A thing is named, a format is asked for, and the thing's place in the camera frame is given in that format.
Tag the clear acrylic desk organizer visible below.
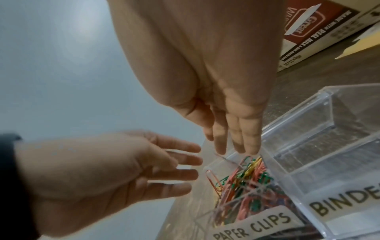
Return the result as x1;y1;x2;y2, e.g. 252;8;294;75
194;83;380;240

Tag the person's right hand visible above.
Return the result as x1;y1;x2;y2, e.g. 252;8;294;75
106;0;286;156

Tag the large white paper label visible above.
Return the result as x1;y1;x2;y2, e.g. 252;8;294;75
308;181;380;219

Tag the person's left hand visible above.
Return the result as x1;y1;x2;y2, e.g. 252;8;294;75
14;129;205;238

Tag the printed cardboard box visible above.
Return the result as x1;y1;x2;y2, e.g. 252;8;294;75
277;0;380;72

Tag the pile of coloured paper clips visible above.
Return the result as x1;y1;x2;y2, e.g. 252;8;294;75
205;155;317;236

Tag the small white paper label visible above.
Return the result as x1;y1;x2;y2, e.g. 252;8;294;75
212;206;294;240

